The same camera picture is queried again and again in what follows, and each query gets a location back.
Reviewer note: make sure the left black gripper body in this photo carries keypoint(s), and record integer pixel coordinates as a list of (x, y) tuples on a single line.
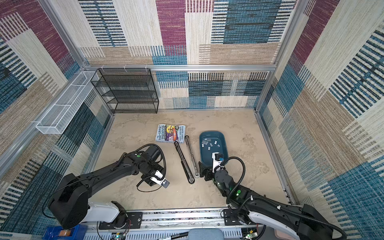
[(151, 171)]

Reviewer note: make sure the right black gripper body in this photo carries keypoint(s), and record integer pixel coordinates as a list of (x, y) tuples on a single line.
[(213, 177)]

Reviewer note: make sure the teal plastic tray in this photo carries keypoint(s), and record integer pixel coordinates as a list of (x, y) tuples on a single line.
[(206, 154)]

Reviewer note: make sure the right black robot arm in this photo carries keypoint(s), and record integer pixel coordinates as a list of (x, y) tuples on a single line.
[(299, 222)]

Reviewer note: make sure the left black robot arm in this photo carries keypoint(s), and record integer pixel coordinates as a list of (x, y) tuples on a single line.
[(70, 205)]

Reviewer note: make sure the staple strips in tray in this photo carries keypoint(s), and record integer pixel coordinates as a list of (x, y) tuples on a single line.
[(211, 143)]

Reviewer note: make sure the treehouse paperback book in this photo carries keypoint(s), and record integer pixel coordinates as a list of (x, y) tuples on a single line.
[(171, 133)]

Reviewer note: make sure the grey blue chair back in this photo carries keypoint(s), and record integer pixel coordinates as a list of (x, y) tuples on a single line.
[(206, 234)]

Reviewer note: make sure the blue box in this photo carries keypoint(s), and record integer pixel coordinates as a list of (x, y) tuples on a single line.
[(58, 233)]

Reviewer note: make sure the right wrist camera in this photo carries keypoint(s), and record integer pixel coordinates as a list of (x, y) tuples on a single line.
[(218, 158)]

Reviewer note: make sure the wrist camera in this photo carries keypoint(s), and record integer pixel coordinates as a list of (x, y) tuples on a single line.
[(218, 158), (160, 179)]

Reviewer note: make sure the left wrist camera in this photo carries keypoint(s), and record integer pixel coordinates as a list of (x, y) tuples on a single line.
[(160, 179)]

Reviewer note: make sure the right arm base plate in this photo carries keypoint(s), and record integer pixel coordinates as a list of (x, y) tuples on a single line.
[(233, 219)]

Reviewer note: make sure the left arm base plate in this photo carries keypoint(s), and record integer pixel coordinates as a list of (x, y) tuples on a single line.
[(129, 220)]

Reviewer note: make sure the black wire mesh shelf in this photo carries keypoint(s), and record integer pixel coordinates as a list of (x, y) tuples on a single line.
[(127, 91)]

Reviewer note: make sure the white wire mesh basket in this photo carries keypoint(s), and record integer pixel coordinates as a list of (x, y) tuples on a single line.
[(58, 117)]

